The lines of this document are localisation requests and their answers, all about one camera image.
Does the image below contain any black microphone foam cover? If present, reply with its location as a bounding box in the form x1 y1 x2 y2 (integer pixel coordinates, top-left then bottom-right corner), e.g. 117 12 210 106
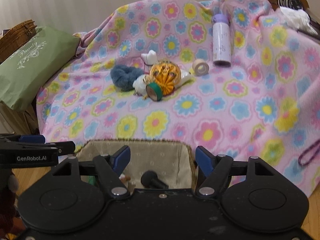
140 170 169 189

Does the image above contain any white plush sheep keychain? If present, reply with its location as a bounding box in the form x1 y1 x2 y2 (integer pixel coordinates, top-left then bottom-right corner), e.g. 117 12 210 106
132 74 152 100

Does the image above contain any green washi tape roll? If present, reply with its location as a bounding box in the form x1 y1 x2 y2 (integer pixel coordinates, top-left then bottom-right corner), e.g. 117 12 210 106
146 82 163 101

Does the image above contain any blue fluffy scrunchie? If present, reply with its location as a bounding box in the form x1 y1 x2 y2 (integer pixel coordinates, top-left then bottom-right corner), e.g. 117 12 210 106
110 64 144 92

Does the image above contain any white packaged tissue pad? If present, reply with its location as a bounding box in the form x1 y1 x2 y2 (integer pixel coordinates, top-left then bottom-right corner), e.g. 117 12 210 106
174 70 193 89

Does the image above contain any orange embroidered pouch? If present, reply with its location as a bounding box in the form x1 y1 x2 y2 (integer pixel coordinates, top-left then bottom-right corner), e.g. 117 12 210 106
149 61 181 96

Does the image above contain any green and white plush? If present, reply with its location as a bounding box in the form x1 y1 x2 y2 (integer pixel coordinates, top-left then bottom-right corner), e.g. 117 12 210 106
87 176 98 187

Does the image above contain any woven basket with liner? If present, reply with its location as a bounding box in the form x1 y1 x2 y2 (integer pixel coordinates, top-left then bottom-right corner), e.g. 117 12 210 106
75 139 197 192

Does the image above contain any green cushion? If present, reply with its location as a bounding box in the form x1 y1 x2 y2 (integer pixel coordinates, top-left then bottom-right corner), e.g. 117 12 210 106
1 27 80 112

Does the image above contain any pink floral fleece blanket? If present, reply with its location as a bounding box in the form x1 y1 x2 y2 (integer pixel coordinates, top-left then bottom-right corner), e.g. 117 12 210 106
36 0 319 195

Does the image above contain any beige tape roll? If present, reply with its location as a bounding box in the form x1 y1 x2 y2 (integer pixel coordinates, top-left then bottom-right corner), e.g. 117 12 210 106
192 59 209 76

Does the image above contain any brown wicker basket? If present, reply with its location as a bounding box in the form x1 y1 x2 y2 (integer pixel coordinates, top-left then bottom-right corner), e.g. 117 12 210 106
0 20 37 63

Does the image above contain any purple water bottle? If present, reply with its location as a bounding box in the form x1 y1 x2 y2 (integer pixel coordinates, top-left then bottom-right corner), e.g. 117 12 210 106
213 14 231 67

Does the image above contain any white plastic bag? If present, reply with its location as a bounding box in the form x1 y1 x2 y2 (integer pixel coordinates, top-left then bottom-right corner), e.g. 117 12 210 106
279 7 318 35

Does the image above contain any purple lanyard strap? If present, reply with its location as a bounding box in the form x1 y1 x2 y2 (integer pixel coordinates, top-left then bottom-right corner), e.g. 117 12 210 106
298 138 320 167

